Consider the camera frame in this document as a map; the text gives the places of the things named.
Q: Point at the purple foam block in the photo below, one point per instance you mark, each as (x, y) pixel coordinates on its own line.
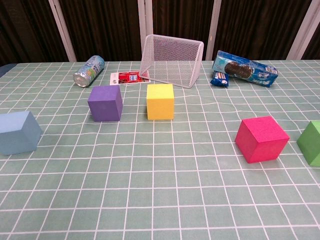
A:
(105, 105)

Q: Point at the red foam block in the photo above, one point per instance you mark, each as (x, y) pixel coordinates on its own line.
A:
(260, 142)

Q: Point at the green foam block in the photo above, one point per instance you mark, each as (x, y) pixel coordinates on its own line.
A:
(311, 145)

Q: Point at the yellow foam block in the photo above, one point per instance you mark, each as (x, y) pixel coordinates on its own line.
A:
(160, 105)

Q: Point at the green checked tablecloth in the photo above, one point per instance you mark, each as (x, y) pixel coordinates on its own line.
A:
(160, 175)

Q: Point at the red white card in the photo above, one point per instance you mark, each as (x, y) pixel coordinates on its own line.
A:
(125, 77)

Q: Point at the small blue cookie packet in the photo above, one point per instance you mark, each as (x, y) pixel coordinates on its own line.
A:
(220, 80)

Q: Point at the green blue drink can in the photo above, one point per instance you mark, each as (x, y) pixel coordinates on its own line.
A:
(90, 71)

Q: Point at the long blue cookie box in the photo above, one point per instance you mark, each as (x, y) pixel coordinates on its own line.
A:
(250, 71)

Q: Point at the light blue foam block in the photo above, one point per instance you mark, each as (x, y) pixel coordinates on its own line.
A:
(17, 135)

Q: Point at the dark blue table pad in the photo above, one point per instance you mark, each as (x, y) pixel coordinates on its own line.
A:
(3, 70)

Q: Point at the white frame post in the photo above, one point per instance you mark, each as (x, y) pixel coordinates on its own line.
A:
(145, 20)
(62, 32)
(303, 27)
(213, 30)

